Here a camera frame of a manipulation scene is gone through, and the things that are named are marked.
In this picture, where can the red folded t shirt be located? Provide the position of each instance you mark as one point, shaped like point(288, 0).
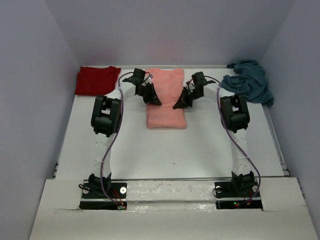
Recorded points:
point(92, 81)

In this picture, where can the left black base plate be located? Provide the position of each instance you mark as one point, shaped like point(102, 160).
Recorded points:
point(94, 199)

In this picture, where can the pink t shirt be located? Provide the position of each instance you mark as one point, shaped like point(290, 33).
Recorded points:
point(168, 86)

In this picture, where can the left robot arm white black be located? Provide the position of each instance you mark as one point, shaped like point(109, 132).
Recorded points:
point(106, 121)

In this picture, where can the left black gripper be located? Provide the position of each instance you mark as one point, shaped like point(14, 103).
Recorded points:
point(151, 99)

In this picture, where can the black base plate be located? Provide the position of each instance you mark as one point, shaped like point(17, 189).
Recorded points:
point(228, 199)
point(94, 199)

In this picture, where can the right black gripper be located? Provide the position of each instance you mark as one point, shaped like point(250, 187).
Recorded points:
point(183, 101)

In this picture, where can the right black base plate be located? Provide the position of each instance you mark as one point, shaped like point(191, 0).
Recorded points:
point(228, 199)

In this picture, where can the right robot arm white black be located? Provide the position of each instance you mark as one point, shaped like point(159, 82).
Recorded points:
point(235, 118)

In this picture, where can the blue crumpled t shirt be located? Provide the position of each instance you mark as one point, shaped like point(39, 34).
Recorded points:
point(249, 79)

